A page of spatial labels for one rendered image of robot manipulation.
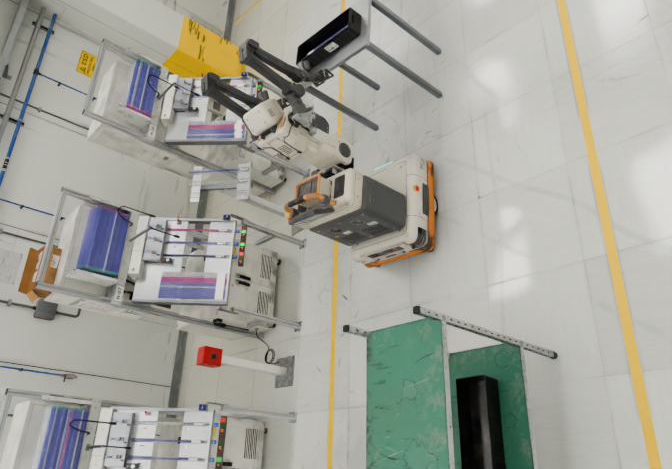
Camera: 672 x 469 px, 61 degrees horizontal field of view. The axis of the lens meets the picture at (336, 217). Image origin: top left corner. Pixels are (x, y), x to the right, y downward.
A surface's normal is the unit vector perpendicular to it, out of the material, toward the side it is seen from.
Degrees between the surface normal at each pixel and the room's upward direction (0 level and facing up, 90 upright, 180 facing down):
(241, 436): 90
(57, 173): 90
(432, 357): 0
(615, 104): 0
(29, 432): 90
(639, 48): 0
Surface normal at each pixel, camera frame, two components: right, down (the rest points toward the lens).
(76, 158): 0.67, -0.31
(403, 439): -0.74, -0.32
